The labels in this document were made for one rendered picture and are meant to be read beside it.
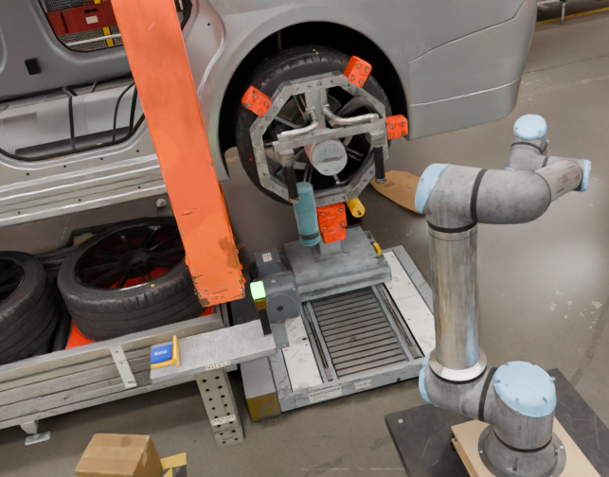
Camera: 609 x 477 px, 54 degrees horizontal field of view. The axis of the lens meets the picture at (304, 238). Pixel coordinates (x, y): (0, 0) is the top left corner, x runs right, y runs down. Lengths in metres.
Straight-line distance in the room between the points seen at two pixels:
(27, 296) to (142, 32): 1.30
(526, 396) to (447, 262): 0.41
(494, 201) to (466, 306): 0.32
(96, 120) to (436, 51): 1.70
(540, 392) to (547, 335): 1.13
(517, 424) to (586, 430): 0.40
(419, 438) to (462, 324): 0.53
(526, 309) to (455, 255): 1.49
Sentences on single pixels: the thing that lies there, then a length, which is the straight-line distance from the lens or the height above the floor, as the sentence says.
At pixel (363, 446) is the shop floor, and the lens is 2.32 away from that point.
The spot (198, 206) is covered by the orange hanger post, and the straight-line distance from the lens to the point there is 1.98.
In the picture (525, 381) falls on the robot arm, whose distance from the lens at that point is 1.65.
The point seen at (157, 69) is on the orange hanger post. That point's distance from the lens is 1.82.
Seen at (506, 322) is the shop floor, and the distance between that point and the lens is 2.79.
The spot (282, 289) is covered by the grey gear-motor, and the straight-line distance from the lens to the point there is 2.40.
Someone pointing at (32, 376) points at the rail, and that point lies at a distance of 2.53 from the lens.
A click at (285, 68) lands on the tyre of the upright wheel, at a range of 2.39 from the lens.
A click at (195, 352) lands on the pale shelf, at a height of 0.45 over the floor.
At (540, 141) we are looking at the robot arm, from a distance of 1.92.
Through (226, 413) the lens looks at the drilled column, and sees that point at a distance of 2.29.
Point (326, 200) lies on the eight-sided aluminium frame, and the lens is 2.53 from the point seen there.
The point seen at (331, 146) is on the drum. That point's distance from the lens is 2.27.
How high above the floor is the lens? 1.82
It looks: 32 degrees down
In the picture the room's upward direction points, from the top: 10 degrees counter-clockwise
